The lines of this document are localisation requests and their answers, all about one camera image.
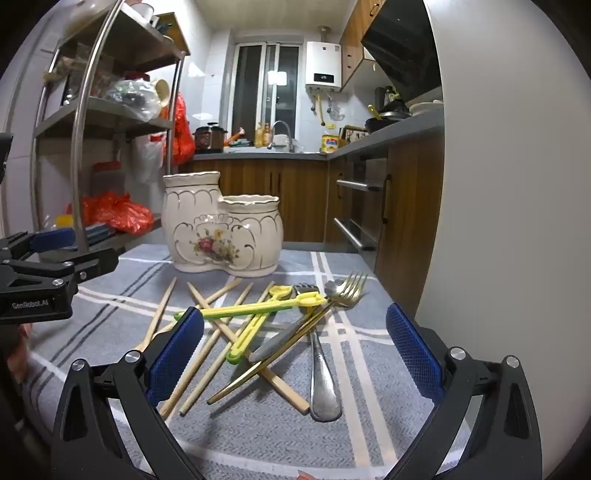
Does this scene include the grey-handled spoon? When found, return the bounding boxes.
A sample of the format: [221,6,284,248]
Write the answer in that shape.
[248,278,348,364]

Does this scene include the grey plaid tablecloth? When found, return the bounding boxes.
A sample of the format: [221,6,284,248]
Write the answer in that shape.
[21,242,462,480]

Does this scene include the wooden cabinets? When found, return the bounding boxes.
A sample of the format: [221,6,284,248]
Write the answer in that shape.
[173,134,445,278]
[339,0,386,90]

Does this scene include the grey kitchen countertop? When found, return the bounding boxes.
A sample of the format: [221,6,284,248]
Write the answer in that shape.
[191,108,445,161]

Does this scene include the yellow-green plastic fork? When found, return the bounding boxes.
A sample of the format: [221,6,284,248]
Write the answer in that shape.
[174,292,328,322]

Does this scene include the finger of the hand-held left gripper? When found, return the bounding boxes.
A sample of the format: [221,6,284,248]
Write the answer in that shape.
[0,248,119,296]
[0,227,77,259]

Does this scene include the person's left hand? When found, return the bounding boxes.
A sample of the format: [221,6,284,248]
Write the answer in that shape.
[7,323,34,384]

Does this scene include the yellow-green plastic spoon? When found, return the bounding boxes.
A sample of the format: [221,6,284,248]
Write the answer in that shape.
[226,285,294,365]

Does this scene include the red-lid storage container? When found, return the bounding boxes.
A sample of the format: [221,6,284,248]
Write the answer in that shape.
[92,161,122,197]

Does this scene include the floral ceramic utensil holder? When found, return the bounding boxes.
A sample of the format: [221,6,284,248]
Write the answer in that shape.
[163,171,284,277]

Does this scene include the kitchen window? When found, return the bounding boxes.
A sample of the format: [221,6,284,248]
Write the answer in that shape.
[229,41,303,139]

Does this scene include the black range hood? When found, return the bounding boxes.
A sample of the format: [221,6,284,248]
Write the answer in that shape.
[360,0,443,102]

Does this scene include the metal shelf rack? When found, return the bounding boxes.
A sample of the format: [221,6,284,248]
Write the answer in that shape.
[28,0,190,259]

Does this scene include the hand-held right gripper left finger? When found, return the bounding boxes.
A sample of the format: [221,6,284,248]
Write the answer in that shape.
[50,307,206,480]

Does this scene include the crumpled red plastic bag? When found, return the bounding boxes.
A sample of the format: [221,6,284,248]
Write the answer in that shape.
[67,191,154,234]

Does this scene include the white casserole pot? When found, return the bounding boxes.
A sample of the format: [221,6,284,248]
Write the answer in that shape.
[409,99,445,116]

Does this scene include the white water heater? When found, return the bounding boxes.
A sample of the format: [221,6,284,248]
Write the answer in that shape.
[305,41,343,92]

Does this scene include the clear plastic bag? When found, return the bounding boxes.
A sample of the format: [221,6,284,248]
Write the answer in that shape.
[104,76,162,123]

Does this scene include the built-in steel oven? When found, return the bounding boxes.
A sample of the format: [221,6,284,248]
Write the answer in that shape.
[332,154,389,252]

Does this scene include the hanging red plastic bag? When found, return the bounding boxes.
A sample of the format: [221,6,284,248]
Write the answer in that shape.
[171,92,197,164]

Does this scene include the chrome sink faucet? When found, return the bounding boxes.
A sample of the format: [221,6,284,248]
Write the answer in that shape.
[268,121,296,153]

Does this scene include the wooden lower cabinets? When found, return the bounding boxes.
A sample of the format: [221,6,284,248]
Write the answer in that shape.
[173,134,445,278]

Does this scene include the wooden upper cabinets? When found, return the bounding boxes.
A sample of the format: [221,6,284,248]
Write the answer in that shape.
[339,0,386,90]

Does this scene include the black wok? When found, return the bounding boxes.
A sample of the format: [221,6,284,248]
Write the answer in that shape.
[365,105,411,134]

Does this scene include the gold metal fork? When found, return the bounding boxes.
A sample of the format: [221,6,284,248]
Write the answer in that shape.
[206,271,370,405]

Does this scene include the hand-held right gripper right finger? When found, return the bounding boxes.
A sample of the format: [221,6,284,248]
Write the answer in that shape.
[383,302,543,480]

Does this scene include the white refrigerator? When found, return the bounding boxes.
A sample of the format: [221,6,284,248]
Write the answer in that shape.
[413,0,591,480]

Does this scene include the white plastic bag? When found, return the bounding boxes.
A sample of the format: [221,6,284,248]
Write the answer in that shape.
[131,134,166,183]

